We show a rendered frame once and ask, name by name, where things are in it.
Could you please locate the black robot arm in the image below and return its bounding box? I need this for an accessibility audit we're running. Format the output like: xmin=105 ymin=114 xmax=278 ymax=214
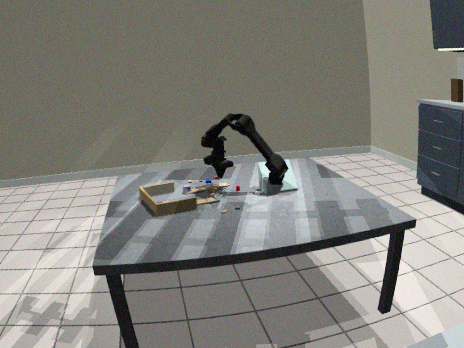
xmin=201 ymin=113 xmax=289 ymax=185

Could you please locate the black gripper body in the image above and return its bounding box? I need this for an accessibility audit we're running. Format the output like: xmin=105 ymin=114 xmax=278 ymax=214
xmin=212 ymin=149 xmax=233 ymax=168

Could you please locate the yellow flat strip with purple zigzag lines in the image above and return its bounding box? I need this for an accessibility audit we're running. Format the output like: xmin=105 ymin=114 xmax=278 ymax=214
xmin=196 ymin=198 xmax=217 ymax=206

